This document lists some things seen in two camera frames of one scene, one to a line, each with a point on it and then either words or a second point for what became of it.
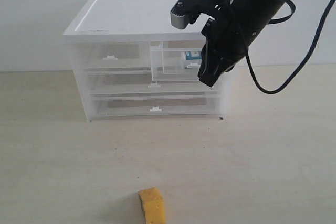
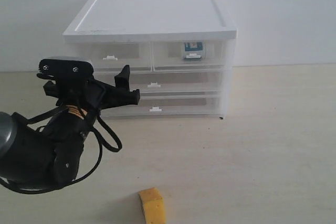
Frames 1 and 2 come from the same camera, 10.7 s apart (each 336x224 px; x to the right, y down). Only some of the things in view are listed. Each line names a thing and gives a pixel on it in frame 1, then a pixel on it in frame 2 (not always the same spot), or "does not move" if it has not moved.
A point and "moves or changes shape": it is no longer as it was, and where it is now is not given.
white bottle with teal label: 190,59 → 192,51
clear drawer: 176,61 moves or changes shape
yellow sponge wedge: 153,206 does not move
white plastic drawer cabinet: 133,63 does not move
